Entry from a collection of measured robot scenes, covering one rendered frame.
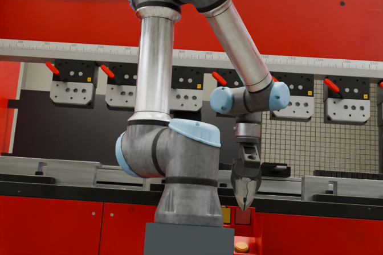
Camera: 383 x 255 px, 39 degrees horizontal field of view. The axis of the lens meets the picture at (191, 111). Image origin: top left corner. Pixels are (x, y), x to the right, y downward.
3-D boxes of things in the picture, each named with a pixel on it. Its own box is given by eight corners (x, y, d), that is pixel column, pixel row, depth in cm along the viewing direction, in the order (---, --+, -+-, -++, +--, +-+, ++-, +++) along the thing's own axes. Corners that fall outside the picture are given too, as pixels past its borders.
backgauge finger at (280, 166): (264, 170, 195) (265, 156, 196) (256, 176, 220) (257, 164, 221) (298, 172, 194) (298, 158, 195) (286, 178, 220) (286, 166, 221)
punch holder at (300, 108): (271, 115, 192) (273, 71, 195) (268, 119, 200) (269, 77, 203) (313, 118, 191) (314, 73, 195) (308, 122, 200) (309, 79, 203)
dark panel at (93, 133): (7, 184, 242) (20, 89, 251) (9, 184, 244) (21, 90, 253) (259, 200, 239) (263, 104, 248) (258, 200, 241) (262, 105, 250)
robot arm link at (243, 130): (262, 124, 158) (235, 122, 158) (261, 139, 158) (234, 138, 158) (258, 126, 166) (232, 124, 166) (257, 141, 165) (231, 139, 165)
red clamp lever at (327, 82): (327, 76, 190) (347, 95, 189) (324, 79, 194) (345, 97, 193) (324, 80, 190) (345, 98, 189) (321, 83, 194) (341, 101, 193)
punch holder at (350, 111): (328, 119, 191) (328, 74, 195) (322, 123, 200) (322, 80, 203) (370, 121, 191) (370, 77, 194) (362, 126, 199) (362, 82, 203)
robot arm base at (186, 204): (227, 227, 110) (229, 179, 112) (153, 222, 109) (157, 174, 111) (219, 227, 125) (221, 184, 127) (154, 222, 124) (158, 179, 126)
